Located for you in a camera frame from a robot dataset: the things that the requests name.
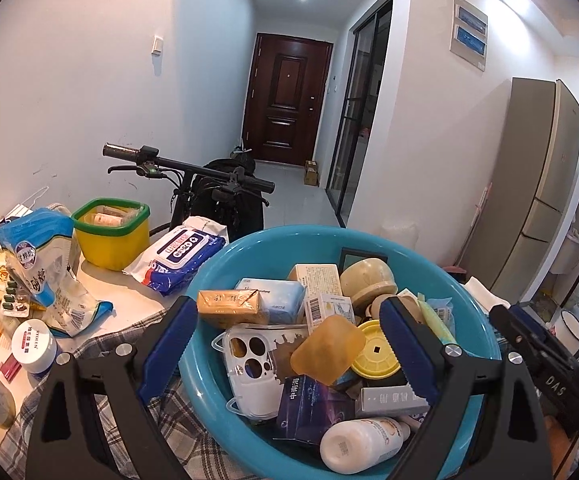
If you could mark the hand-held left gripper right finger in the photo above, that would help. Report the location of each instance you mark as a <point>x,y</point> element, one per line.
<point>409,350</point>

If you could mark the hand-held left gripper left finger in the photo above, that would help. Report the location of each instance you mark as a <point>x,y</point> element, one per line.
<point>169,345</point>

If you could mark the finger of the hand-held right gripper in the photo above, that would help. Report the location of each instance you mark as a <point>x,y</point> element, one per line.
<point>512,327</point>
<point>529,320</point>

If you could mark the yellow round disc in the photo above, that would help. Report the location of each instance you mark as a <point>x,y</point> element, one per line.
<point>377,355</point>

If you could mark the yellow-green tube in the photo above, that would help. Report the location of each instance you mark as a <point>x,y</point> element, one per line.
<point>434,317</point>

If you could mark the grey carton box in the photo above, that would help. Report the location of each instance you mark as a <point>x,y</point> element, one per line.
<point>389,400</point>

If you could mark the pale blue wipes pack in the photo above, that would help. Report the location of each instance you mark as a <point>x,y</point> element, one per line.
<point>444,305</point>

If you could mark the amber soap bar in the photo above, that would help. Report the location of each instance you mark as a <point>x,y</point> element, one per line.
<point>327,344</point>

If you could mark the teal plastic basin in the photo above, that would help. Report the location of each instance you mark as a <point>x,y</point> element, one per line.
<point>229,440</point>

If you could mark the light blue tissue pack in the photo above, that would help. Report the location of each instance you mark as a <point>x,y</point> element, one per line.
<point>274,300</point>

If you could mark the person's right hand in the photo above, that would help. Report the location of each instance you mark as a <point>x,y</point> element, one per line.
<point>562,450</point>

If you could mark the white enamel mug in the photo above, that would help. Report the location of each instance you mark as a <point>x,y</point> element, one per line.
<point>572,332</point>

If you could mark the blue plaid blanket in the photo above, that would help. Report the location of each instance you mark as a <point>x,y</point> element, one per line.
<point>119,332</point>

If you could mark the tan plastic device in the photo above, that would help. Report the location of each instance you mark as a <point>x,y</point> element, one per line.
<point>377,305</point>

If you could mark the gold wrapped soap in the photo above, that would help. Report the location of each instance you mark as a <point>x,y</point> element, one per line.
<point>229,305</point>

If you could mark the white bathroom fixture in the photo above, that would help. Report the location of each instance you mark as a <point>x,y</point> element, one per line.
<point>569,255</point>

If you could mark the beige round jar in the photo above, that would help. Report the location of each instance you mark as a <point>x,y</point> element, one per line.
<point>367,280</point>

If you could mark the white phone case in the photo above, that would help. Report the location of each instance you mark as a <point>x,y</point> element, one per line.
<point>249,365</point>

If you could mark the light blue printed box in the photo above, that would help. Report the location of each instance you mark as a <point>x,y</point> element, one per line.
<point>329,310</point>

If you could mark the white and blue wipes pack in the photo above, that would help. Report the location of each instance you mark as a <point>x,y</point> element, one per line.
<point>179,255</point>

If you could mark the white plastic bottle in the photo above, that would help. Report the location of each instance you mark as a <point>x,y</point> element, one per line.
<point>362,442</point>

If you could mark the dark framed mirror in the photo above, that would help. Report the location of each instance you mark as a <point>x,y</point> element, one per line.
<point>354,257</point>

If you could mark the dark blue carton box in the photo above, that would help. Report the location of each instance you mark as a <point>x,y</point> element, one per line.
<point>309,402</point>

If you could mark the beige carton box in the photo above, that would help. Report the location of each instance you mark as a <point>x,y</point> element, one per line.
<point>314,277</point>

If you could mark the yellow container with green rim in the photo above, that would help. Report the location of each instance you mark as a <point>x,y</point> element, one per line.
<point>111,240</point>

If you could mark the beige refrigerator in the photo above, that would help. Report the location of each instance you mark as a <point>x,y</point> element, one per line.
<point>529,185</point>

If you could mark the white jar with blue base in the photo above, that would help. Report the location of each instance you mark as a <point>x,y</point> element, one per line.
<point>34,352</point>

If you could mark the black bag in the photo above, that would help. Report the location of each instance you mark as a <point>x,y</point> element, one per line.
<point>229,215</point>

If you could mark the blue and white bag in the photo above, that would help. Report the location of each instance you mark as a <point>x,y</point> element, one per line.
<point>39,270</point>

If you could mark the green pill blister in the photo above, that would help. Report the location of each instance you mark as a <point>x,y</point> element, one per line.
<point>14,302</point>

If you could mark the pink flat packet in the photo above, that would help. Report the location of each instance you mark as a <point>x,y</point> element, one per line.
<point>9,368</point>

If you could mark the black bicycle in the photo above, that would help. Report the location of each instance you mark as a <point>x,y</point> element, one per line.
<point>184,163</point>

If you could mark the small cardboard box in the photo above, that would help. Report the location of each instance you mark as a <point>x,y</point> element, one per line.
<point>312,172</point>

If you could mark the black framed sliding door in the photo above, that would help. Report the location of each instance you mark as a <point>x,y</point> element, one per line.
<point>364,110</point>

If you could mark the dark red door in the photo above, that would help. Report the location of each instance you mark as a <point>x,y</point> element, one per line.
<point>284,100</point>

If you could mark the grey wall panel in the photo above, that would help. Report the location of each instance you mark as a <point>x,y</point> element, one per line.
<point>469,32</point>

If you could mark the white wall switch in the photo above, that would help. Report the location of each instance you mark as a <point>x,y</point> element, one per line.
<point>158,45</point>

